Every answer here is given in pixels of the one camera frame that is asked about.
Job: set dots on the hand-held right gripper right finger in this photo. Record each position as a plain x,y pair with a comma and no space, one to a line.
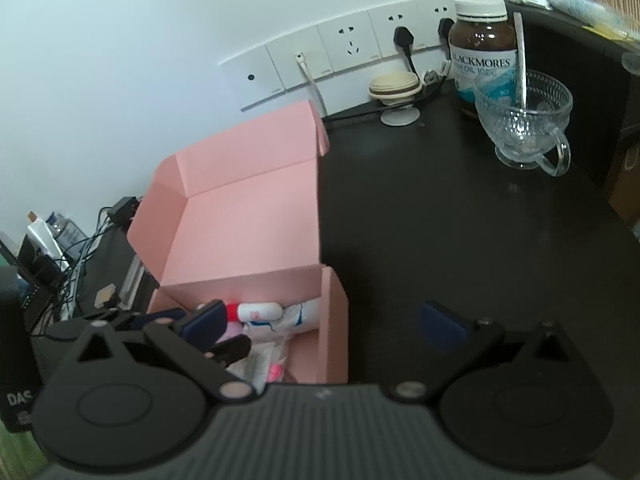
442,329

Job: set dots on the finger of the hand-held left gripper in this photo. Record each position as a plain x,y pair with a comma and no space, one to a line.
160,316
235,347

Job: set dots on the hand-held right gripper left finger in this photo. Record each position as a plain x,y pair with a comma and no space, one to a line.
205,324

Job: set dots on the white tube red end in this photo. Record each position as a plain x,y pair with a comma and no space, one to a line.
255,312

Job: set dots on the white packet blue print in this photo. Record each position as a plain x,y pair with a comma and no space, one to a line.
300,317

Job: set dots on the pink cardboard box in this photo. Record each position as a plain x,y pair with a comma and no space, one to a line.
240,220

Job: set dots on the black desktop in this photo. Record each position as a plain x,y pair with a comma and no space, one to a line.
425,220

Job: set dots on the black printed box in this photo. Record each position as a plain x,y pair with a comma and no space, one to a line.
15,350

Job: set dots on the clear plastic case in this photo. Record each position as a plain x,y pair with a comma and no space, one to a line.
135,280

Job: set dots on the small tan square block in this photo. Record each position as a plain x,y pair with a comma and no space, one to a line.
106,296

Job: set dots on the black speaker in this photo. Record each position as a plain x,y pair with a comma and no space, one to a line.
40,260

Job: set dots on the white tube orange cap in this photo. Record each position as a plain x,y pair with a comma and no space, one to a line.
44,237

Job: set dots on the clear bottle blue label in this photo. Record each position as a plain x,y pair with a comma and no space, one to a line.
67,230

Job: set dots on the black power adapter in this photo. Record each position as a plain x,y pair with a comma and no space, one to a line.
124,210

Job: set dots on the white round stand base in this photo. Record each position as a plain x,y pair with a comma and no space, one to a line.
400,117

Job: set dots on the clear glass cup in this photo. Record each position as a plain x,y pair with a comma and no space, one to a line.
520,125

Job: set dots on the small grey clip device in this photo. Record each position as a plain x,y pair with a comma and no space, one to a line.
434,77

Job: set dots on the white plastic spoon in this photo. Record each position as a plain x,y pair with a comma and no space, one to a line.
521,60

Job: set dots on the black cabinet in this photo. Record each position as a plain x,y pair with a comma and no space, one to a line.
590,90

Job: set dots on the brown supplement bottle white lid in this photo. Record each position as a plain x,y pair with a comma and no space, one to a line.
482,50

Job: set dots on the black power plug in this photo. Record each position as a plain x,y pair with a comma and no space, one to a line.
404,39
445,30

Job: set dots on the clear blue plastic pack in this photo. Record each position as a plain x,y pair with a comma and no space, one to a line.
570,5

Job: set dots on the cotton swab pack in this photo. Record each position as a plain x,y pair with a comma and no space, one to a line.
617,0

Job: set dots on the wall socket strip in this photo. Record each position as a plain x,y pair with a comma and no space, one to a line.
250,80

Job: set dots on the white network wall socket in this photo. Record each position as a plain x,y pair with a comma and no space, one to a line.
305,45

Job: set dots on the white wall power socket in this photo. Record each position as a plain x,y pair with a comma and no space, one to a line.
350,42
440,10
395,15

